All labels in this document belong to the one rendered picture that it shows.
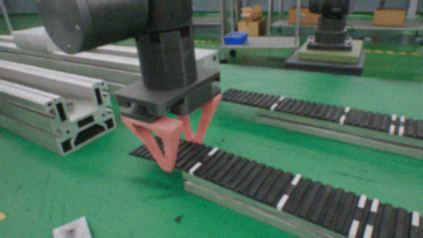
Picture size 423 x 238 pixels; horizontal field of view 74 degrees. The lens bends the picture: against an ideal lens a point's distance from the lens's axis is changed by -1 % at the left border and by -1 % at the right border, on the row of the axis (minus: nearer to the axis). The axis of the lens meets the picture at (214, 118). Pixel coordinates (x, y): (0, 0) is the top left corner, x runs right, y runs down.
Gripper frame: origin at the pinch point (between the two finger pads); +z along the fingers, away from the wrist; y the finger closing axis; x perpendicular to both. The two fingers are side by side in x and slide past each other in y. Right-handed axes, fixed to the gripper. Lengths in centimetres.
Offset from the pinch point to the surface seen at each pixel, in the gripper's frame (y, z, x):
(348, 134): -17.3, 2.5, 15.9
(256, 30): -463, 82, -207
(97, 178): 6.0, 3.1, -9.3
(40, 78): -1.9, -4.4, -33.1
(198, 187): 2.2, 2.0, 4.0
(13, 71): -1.9, -4.5, -43.0
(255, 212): 2.4, 2.2, 11.0
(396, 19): -488, 59, 8
